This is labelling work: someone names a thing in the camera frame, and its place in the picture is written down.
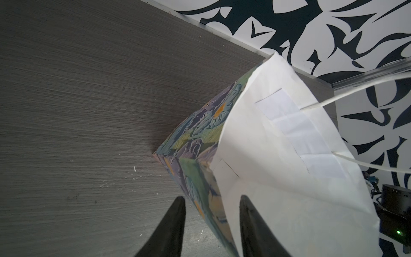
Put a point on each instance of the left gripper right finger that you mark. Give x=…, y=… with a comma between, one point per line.
x=256, y=238

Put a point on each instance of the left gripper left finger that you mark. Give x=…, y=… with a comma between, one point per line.
x=167, y=239

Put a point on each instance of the white floral paper bag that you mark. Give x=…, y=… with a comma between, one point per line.
x=314, y=169

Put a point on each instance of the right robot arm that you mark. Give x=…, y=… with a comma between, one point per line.
x=393, y=207

